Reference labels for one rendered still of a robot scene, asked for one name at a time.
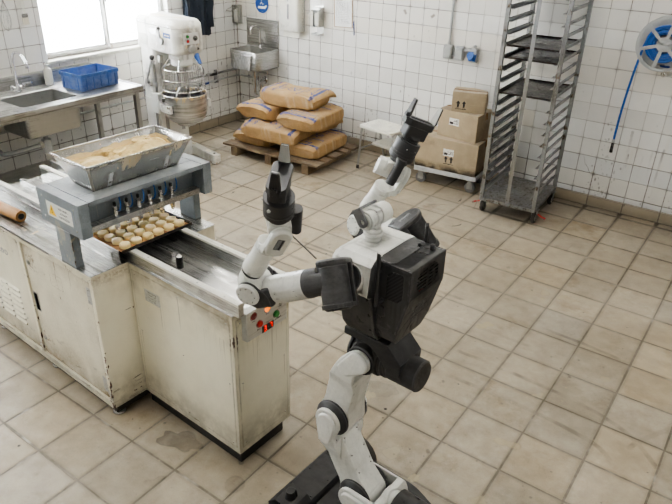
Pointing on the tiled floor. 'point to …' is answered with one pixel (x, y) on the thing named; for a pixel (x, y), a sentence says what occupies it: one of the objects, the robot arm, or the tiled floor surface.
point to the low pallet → (291, 155)
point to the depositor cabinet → (75, 306)
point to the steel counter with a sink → (52, 110)
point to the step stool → (380, 134)
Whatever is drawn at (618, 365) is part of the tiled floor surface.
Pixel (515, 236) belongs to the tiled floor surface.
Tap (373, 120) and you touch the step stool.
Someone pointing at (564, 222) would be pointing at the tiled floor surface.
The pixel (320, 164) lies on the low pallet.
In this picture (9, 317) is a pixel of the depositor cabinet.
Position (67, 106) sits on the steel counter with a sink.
